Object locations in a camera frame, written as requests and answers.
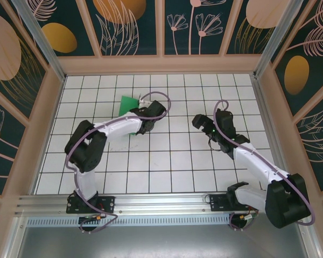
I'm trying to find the green paper sheet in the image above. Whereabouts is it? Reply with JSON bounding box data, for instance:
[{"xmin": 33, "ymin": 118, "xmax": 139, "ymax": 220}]
[{"xmin": 117, "ymin": 95, "xmax": 141, "ymax": 137}]

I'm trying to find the grey metal shelf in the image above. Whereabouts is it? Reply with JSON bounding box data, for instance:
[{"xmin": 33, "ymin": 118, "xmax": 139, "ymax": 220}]
[{"xmin": 12, "ymin": 212, "xmax": 322, "ymax": 258}]

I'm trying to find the aluminium side rail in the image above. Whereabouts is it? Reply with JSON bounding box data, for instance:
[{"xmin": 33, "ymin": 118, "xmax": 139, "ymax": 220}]
[{"xmin": 251, "ymin": 76, "xmax": 293, "ymax": 192}]

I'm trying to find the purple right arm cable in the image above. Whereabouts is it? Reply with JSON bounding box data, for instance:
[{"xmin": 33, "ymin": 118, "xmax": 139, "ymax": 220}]
[{"xmin": 213, "ymin": 99, "xmax": 317, "ymax": 232}]

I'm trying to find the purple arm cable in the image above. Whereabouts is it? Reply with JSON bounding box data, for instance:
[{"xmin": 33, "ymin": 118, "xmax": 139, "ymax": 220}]
[
  {"xmin": 65, "ymin": 91, "xmax": 172, "ymax": 235},
  {"xmin": 213, "ymin": 99, "xmax": 317, "ymax": 232}
]

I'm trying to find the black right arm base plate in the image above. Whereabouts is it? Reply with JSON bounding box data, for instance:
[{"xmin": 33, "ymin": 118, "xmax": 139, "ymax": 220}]
[{"xmin": 209, "ymin": 193, "xmax": 258, "ymax": 213}]

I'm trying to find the long aluminium mounting rail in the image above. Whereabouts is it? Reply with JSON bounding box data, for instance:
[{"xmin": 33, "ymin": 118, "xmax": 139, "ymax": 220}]
[{"xmin": 15, "ymin": 190, "xmax": 310, "ymax": 216}]

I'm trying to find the aluminium corner post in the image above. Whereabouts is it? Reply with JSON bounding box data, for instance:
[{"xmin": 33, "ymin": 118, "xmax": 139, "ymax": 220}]
[
  {"xmin": 253, "ymin": 0, "xmax": 305, "ymax": 79},
  {"xmin": 12, "ymin": 0, "xmax": 67, "ymax": 82}
]

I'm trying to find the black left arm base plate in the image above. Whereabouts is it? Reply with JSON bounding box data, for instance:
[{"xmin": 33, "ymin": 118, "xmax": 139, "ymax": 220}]
[{"xmin": 66, "ymin": 195, "xmax": 116, "ymax": 214}]

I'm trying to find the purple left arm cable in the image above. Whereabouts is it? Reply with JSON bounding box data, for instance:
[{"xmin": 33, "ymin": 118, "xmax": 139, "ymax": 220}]
[{"xmin": 65, "ymin": 91, "xmax": 172, "ymax": 235}]

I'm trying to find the grey slotted cable duct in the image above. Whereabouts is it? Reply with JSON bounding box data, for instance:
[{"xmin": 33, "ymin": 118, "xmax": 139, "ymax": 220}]
[{"xmin": 26, "ymin": 216, "xmax": 232, "ymax": 227}]

